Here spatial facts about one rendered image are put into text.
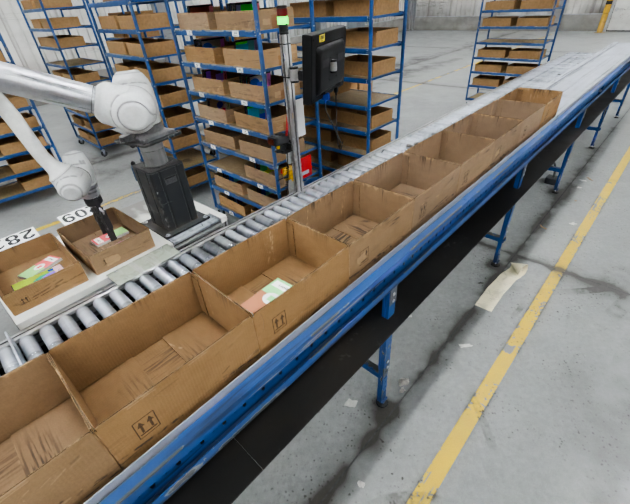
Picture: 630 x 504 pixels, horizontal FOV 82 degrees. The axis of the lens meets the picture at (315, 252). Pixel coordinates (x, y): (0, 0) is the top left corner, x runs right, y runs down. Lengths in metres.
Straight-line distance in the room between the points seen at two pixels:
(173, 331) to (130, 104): 0.84
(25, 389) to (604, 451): 2.14
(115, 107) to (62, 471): 1.16
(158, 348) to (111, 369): 0.13
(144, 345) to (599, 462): 1.88
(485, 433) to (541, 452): 0.23
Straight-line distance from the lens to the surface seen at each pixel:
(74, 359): 1.13
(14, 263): 2.16
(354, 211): 1.62
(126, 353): 1.18
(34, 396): 1.16
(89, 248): 2.07
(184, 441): 0.95
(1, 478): 1.15
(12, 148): 4.96
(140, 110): 1.58
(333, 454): 1.88
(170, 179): 1.91
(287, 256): 1.39
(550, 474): 2.04
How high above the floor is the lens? 1.70
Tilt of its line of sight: 35 degrees down
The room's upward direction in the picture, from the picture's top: 4 degrees counter-clockwise
